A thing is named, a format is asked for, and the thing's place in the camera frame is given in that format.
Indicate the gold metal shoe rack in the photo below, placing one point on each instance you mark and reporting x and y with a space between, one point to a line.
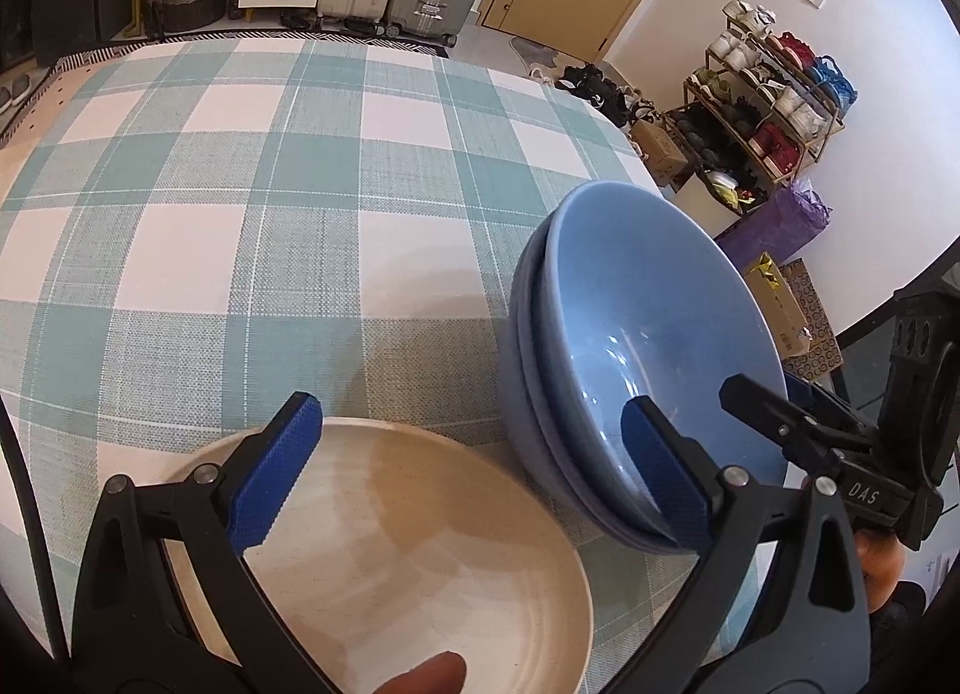
808 154

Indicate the pile of black shoes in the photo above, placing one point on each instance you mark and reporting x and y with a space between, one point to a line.
600 90

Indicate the cardboard box with yellow tape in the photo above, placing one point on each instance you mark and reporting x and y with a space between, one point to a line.
780 304

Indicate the cream plate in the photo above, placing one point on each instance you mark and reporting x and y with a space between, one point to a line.
420 551

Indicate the purple bag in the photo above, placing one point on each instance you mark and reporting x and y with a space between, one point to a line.
780 229

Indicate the shoe rack with shoes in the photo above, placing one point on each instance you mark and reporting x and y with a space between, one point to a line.
795 109

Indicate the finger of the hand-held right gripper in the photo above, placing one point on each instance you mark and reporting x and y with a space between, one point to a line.
821 397
765 412

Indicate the white box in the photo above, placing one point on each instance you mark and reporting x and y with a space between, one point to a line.
697 202

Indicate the person's right hand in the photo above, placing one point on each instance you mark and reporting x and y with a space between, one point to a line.
877 566

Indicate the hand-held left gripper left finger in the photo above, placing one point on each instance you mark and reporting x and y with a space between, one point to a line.
274 473

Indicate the small cardboard box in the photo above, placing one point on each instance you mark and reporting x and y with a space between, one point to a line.
660 154

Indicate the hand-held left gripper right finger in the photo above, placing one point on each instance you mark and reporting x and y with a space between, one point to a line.
667 476

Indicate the person's left hand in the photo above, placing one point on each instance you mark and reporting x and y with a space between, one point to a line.
424 675

